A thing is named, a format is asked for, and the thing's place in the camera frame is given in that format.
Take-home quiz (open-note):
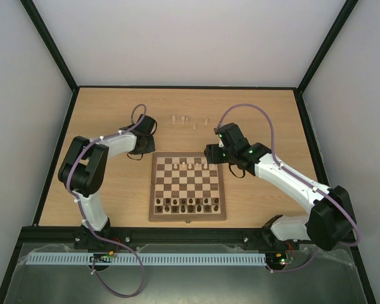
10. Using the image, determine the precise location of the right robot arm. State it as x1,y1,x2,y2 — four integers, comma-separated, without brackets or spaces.
204,123,357,251

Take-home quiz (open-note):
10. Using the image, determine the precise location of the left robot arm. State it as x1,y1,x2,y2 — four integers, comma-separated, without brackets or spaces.
58,114,157,231

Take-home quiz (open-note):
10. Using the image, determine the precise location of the wooden chess board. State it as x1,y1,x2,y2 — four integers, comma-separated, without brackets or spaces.
149,152,227,222

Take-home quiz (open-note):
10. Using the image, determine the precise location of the white slotted cable duct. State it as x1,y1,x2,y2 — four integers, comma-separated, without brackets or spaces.
26,253,267,266

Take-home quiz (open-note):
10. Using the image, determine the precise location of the black aluminium rail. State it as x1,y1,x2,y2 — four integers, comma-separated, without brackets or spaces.
19,226,285,248

